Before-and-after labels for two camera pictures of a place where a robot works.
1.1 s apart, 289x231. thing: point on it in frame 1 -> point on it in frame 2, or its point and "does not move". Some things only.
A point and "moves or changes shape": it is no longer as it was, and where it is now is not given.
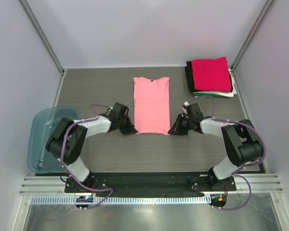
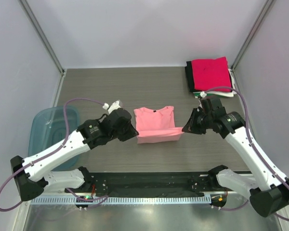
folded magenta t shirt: [211, 75] does not move
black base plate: [150, 183] does not move
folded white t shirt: [229, 94] does not move
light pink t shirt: [151, 105] moves or changes shape
